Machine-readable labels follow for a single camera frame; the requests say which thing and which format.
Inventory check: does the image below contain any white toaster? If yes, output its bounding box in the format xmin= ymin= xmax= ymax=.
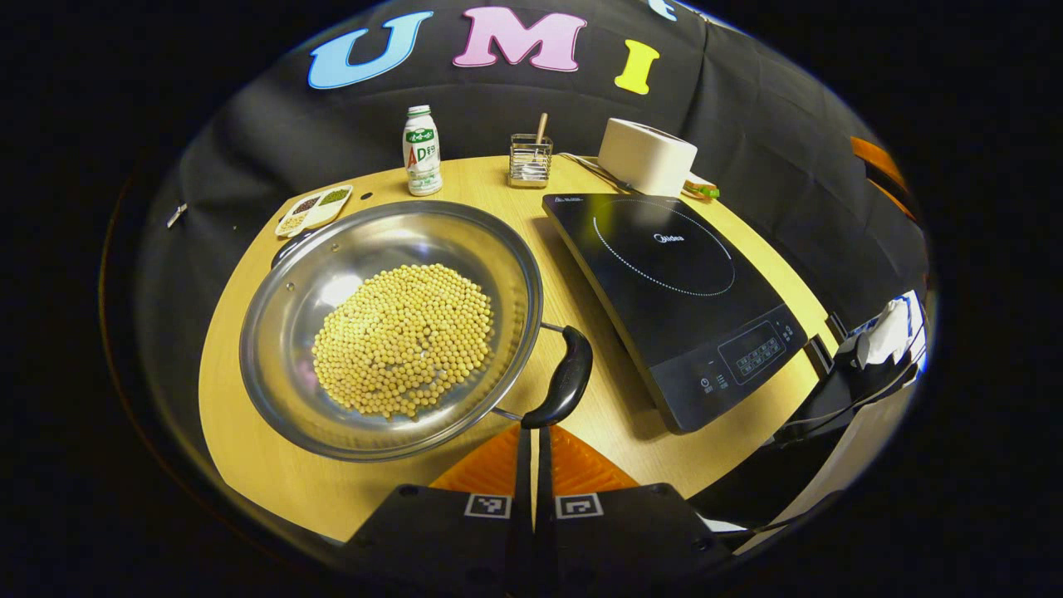
xmin=597 ymin=117 xmax=698 ymax=198

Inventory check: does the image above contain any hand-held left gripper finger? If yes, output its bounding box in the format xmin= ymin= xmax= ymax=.
xmin=536 ymin=425 xmax=736 ymax=582
xmin=340 ymin=422 xmax=534 ymax=582

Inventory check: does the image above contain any white blue cloth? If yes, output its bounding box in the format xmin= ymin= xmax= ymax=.
xmin=864 ymin=291 xmax=929 ymax=375

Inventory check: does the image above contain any black induction cooktop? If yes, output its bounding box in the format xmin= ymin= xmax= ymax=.
xmin=541 ymin=193 xmax=811 ymax=435

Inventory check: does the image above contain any white divided bean dish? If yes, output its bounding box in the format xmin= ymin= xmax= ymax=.
xmin=275 ymin=184 xmax=354 ymax=239

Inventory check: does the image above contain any black and white mounted device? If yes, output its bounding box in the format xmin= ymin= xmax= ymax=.
xmin=833 ymin=331 xmax=874 ymax=372

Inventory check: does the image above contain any wire utensil holder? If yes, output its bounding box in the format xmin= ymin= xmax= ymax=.
xmin=508 ymin=133 xmax=554 ymax=189

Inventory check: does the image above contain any white drink bottle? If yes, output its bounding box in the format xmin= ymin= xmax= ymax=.
xmin=403 ymin=105 xmax=443 ymax=198

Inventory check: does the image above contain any black backdrop cloth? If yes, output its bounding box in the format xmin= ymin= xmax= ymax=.
xmin=125 ymin=0 xmax=931 ymax=350

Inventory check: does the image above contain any toaster cable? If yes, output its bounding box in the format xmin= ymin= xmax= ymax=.
xmin=558 ymin=152 xmax=632 ymax=192

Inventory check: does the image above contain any pile of soybeans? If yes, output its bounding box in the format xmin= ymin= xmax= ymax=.
xmin=311 ymin=263 xmax=496 ymax=420

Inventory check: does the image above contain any steel pot with black handles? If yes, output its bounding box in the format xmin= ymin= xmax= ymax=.
xmin=239 ymin=199 xmax=595 ymax=463

